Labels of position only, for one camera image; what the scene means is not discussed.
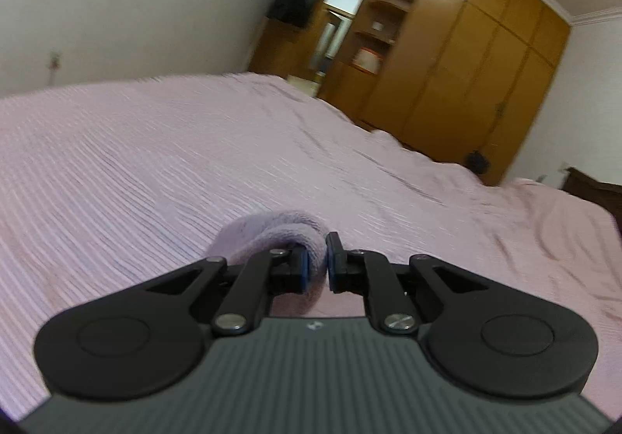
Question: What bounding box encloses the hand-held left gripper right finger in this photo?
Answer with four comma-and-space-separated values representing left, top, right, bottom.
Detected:
327, 232, 489, 336

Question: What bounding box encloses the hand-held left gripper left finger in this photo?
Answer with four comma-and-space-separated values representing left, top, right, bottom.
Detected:
145, 247, 312, 336

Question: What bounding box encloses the small lilac fleece garment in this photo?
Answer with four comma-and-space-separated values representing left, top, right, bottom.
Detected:
209, 209, 329, 318

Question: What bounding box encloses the bed with pink striped sheet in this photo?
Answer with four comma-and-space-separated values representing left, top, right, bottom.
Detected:
0, 72, 622, 422

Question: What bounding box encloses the dark round bag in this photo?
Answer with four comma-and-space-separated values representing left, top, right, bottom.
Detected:
466, 150, 491, 176

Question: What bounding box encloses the white and orange container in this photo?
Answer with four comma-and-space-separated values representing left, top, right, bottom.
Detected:
351, 47, 382, 74

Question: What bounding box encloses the wooden wardrobe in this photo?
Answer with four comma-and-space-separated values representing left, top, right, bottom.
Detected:
247, 0, 570, 187

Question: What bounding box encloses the open doorway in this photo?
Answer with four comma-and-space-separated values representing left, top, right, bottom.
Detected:
308, 0, 379, 82

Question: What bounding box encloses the dark wooden furniture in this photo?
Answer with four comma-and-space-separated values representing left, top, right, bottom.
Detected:
564, 166, 622, 223

